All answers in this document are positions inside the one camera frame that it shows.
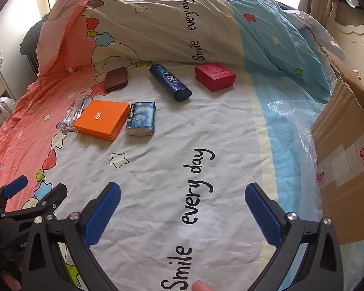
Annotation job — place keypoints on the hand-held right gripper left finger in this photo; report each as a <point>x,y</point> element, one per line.
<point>104,215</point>

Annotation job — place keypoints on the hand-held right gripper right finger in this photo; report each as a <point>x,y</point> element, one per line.
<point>264,215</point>

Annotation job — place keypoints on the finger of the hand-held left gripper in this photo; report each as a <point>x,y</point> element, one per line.
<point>15,186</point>
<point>56,192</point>

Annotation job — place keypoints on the orange cardboard box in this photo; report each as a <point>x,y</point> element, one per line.
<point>100,118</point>

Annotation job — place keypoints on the blue swirl print tissue pack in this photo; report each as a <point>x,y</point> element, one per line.
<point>141,119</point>

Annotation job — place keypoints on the person's right hand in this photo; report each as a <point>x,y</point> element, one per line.
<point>201,287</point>

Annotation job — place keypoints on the clear plastic wrapped item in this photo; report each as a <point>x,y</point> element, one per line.
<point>0,115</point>

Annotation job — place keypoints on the clear cotton swab packet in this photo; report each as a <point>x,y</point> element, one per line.
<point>74,112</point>

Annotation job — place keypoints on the clear plastic bag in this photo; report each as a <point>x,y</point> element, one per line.
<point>291,133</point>

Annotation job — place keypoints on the printed star bedsheet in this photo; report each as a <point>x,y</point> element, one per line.
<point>170,157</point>

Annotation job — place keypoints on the brown cardboard box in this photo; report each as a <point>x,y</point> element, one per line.
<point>345,145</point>

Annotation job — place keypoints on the brown leather wallet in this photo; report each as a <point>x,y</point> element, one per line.
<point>115,80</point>

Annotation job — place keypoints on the dark chair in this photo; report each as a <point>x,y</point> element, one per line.
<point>30,51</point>

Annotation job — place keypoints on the dark blue bottle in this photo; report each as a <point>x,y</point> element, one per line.
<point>170,81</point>

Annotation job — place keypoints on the red square box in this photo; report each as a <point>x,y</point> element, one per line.
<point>214,74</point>

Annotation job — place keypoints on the printed star quilt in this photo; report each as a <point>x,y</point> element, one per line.
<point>170,21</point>

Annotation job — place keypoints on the cream carved wooden panel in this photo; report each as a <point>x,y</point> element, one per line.
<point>358,33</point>

